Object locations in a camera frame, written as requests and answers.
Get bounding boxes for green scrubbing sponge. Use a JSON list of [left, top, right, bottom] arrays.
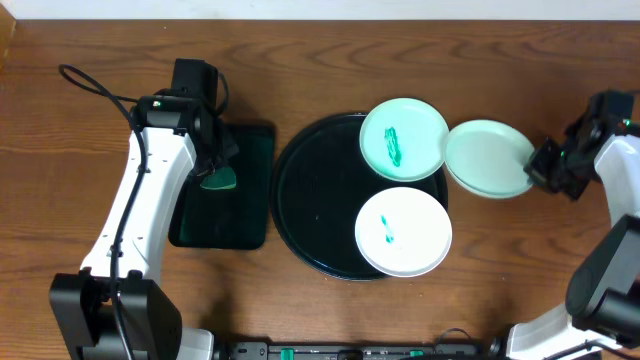
[[200, 166, 237, 191]]

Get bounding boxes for light green plate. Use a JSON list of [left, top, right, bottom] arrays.
[[359, 98, 449, 182], [444, 119, 534, 199]]

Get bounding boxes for light green plate top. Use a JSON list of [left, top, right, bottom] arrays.
[[359, 98, 449, 182]]

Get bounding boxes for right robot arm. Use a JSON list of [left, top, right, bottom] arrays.
[[504, 120, 639, 359]]

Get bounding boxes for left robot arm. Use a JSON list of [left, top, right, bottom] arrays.
[[49, 91, 224, 359]]

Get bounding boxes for black rectangular tray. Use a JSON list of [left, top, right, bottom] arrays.
[[168, 124, 275, 250]]

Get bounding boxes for black round tray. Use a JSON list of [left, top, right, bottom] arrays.
[[271, 113, 447, 281]]

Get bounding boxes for white plate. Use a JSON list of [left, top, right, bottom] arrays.
[[354, 187, 453, 278]]

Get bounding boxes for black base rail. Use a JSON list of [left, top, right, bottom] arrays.
[[212, 331, 506, 360]]

